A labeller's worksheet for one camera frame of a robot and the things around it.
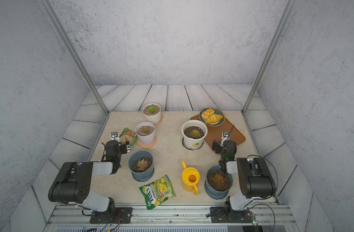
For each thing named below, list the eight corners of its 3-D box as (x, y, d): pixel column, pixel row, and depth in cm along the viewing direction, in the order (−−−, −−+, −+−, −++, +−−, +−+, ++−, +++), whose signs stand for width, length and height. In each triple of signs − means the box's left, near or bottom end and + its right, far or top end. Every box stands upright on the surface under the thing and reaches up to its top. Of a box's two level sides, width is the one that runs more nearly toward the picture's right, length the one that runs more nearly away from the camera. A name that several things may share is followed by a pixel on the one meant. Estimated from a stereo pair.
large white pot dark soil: (181, 150, 99) (181, 138, 89) (181, 132, 110) (181, 119, 99) (206, 150, 99) (208, 138, 89) (203, 131, 110) (206, 119, 99)
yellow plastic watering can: (182, 195, 80) (182, 189, 72) (182, 169, 90) (182, 161, 82) (199, 195, 80) (200, 189, 72) (197, 169, 90) (198, 161, 82)
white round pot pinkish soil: (137, 145, 102) (133, 135, 94) (140, 131, 110) (136, 121, 102) (155, 145, 102) (152, 135, 94) (156, 131, 110) (154, 121, 102)
